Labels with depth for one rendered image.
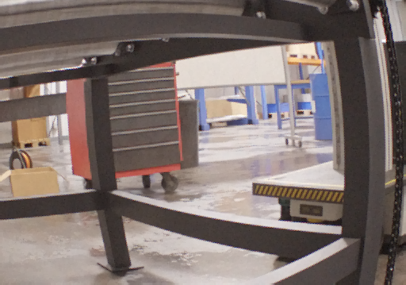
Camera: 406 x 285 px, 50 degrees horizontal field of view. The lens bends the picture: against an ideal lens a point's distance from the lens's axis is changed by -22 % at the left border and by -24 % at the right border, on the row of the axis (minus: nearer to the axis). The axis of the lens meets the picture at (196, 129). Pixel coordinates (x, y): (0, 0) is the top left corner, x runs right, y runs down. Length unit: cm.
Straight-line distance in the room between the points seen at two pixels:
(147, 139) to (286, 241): 260
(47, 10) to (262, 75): 548
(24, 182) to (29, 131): 697
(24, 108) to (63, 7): 554
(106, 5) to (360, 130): 53
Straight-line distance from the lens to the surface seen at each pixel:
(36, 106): 647
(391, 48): 98
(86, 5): 91
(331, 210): 169
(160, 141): 372
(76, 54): 155
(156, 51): 152
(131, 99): 361
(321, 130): 679
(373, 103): 95
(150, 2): 97
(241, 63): 619
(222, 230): 134
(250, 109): 1151
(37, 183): 352
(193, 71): 606
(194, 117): 516
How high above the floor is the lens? 64
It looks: 3 degrees down
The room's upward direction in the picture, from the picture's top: 5 degrees counter-clockwise
